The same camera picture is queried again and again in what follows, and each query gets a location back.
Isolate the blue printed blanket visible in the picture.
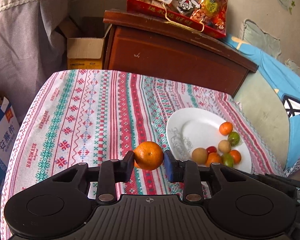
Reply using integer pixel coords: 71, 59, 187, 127
225, 34, 300, 178

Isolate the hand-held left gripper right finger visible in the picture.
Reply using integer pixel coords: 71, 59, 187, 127
164, 150, 252, 204

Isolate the open cardboard box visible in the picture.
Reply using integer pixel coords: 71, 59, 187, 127
55, 16, 113, 70

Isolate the blue and white carton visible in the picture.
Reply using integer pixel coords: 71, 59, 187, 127
0, 96, 21, 194

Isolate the patterned tablecloth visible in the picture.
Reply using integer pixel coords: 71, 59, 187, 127
0, 69, 290, 240

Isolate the green citrus fruit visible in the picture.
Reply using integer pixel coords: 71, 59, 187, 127
227, 132, 240, 147
221, 153, 235, 168

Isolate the white plate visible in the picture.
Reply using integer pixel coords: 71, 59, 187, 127
166, 107, 252, 173

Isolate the checked fabric cover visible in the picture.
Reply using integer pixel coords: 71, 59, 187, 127
0, 0, 75, 125

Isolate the brown kiwi fruit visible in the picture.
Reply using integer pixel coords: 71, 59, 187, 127
191, 147, 208, 164
218, 140, 232, 153

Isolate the brown wooden nightstand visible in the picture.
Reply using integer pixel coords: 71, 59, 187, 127
103, 9, 259, 97

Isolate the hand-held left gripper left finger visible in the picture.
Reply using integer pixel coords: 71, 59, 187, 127
49, 151, 135, 204

